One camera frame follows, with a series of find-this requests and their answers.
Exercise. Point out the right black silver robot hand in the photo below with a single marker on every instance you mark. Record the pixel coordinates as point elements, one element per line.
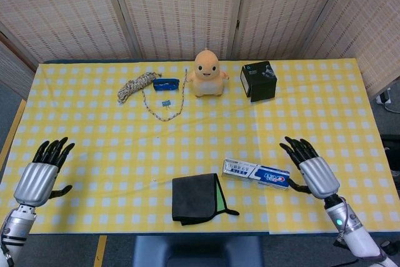
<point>318,176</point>

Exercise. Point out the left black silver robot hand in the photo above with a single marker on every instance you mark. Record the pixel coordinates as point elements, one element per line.
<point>36,182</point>

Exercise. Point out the silver blue toothpaste box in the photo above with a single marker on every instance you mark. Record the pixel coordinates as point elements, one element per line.
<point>256,173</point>

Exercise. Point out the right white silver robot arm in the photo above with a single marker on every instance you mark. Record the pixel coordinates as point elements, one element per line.
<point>350,226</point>

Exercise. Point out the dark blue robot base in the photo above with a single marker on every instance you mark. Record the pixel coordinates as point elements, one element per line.
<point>197,251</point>

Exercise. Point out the black cardboard box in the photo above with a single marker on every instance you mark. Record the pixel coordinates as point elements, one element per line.
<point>262,87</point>

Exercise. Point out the yellow white checked tablecloth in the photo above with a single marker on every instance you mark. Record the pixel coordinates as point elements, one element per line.
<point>93,129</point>

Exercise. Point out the black object beside table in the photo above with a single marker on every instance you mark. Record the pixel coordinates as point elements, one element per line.
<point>392,143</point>

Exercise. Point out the small black round caster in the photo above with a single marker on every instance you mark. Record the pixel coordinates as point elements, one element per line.
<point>390,245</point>

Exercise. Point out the white power strip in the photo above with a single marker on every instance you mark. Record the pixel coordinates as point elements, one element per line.
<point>386,96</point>

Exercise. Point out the woven folding screen panel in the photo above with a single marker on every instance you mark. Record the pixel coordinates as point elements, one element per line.
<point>12,70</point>
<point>281,13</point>
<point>62,13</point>
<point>375,29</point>
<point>178,13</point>

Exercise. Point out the grey cloth with green lining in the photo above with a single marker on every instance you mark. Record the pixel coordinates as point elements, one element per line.
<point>193,198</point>

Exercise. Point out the orange plush toy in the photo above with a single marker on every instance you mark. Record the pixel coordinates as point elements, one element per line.
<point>206,76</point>

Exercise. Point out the small teal binder clip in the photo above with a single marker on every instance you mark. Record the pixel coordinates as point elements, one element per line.
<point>165,103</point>

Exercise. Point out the blue plastic clip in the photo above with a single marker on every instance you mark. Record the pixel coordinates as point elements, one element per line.
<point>165,84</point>

